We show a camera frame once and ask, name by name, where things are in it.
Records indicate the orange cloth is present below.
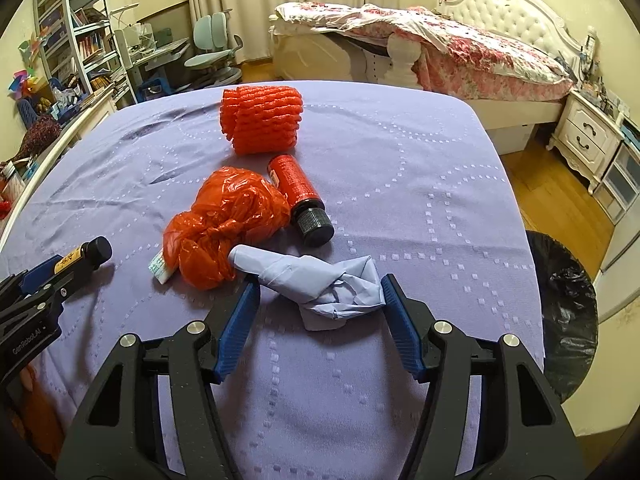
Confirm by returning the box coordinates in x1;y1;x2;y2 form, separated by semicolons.
20;365;66;461

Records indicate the white green print packet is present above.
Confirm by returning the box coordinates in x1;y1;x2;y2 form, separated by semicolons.
150;252;176;285

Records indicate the white nightstand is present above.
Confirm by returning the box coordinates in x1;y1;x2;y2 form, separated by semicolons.
546;89;626;196

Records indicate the grey study desk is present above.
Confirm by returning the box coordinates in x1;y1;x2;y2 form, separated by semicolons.
110;5;193;106

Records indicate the red bottle with black cap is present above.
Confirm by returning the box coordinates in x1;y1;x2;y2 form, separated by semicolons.
267;154;336;247

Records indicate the purple dotted tablecloth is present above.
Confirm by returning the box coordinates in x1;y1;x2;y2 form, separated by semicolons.
0;80;546;480

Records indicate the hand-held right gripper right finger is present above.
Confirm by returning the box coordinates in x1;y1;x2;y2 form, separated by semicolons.
381;274;587;480

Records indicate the red plastic bag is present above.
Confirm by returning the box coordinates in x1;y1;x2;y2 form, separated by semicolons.
162;166;292;292

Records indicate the white storage box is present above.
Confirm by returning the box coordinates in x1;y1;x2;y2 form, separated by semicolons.
482;121;536;156

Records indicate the clear plastic drawer unit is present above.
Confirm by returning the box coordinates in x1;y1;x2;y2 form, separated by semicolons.
592;125;640;226

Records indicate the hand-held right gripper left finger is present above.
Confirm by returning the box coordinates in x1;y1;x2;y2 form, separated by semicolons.
55;282;262;480

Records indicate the white bookshelf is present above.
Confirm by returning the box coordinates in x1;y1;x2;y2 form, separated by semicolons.
32;0;133;106

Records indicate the black bag lined trash bin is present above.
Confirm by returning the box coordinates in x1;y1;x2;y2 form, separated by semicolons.
525;230;599;403

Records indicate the small dark yellow label bottle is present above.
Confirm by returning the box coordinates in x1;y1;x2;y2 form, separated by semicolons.
54;236;113;277

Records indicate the light green desk chair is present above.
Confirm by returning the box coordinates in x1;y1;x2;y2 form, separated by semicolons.
184;9;245;86

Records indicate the colourful pinwheel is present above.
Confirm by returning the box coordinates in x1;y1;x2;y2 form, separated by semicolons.
7;35;51;106

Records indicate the pink floral quilt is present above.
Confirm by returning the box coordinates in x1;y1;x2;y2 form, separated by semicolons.
275;1;573;101

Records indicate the bed with floral bedding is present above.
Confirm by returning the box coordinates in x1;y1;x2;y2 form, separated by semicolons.
267;0;583;156

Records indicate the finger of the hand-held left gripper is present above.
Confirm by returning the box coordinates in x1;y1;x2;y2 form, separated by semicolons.
0;255;65;308
20;260;98;318

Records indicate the light blue cloth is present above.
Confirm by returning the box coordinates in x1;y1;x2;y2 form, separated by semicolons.
228;244;387;332

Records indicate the blue stool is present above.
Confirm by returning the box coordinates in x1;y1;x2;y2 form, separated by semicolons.
137;77;173;106

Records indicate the red foam fruit net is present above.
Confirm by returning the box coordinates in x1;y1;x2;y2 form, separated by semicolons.
220;85;305;157

